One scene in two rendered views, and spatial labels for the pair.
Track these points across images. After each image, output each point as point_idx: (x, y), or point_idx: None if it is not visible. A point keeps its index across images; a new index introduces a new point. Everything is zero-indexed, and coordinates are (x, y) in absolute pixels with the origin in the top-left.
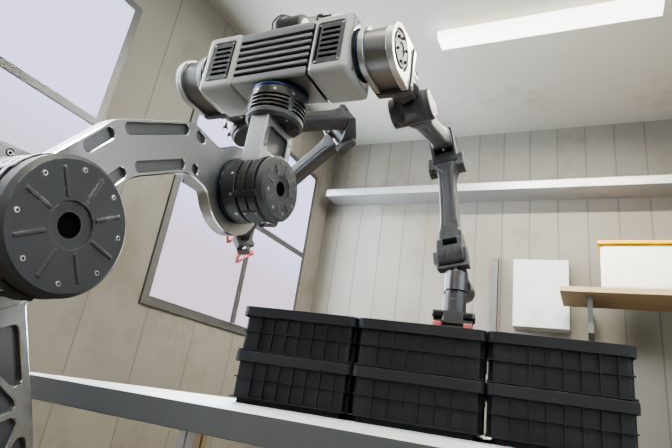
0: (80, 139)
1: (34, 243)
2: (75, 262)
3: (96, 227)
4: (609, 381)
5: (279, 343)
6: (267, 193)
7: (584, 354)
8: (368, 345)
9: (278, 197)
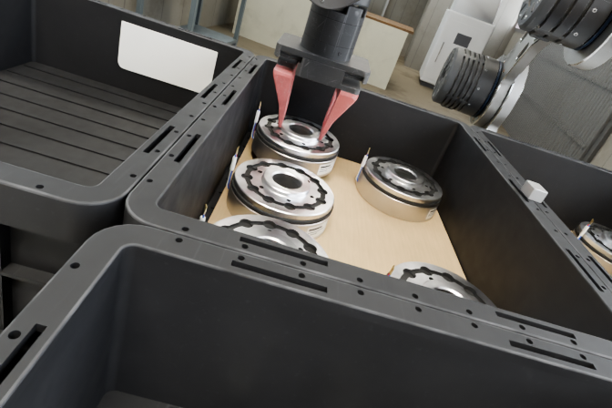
0: (521, 37)
1: (437, 82)
2: (437, 86)
3: (445, 72)
4: (65, 52)
5: (560, 214)
6: (522, 5)
7: (102, 26)
8: (426, 157)
9: (534, 1)
